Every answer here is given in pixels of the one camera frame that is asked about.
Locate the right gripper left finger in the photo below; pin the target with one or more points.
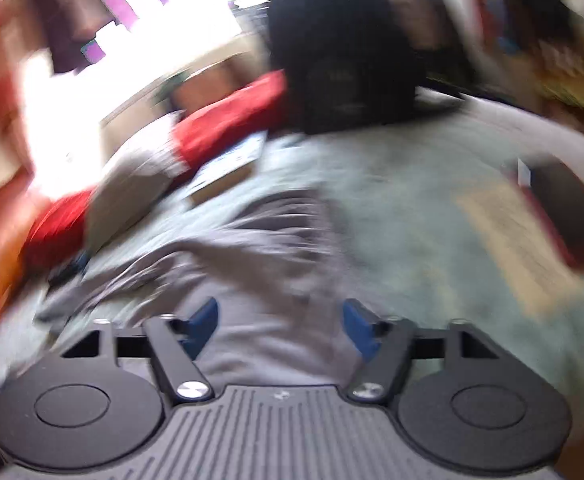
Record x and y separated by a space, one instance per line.
174 345

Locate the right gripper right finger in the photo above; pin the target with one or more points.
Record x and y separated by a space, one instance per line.
385 347

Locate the grey sweatpants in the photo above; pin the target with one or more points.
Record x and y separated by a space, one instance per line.
277 272

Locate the black folded umbrella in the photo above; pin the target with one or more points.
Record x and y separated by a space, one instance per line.
66 271

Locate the red duvet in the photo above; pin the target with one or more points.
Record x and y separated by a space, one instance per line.
59 231

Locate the grey-green plaid pillow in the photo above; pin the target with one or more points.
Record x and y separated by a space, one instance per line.
135 178

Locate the white blue paperback book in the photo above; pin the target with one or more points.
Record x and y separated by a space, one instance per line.
227 170

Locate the red smartphone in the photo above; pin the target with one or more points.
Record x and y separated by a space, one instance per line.
555 195

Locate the cardboard box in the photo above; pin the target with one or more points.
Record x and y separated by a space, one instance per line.
213 83

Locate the black backpack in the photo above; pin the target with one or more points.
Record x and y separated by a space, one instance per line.
360 63

